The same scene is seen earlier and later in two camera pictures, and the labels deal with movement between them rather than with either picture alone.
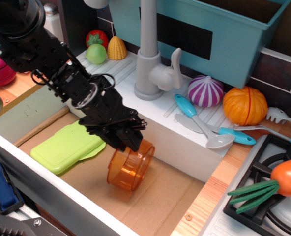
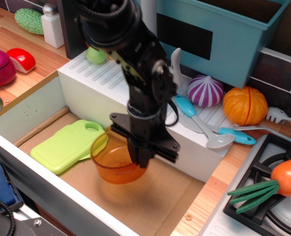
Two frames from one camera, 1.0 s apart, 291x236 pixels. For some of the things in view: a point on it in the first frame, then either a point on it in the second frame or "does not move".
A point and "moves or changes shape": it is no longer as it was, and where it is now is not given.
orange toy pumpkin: [245, 106] does not move
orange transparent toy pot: [129, 168] moves or changes shape
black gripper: [119, 127] to [143, 124]
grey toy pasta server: [278, 115] does not move
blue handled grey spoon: [216, 141] does not move
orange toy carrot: [286, 176] does not move
